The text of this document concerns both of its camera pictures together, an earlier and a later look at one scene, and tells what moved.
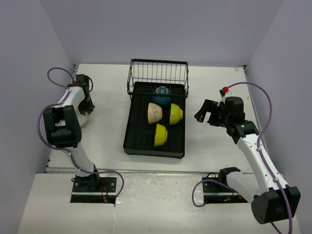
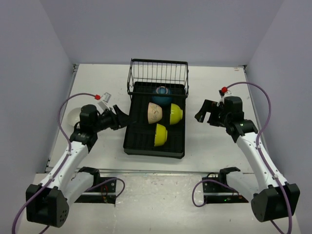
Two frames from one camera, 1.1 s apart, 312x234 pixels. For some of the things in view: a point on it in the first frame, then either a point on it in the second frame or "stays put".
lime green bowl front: [161, 135] stays put
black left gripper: [89, 108] → [122, 120]
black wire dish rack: [159, 78] stays put
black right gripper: [209, 107] stays put
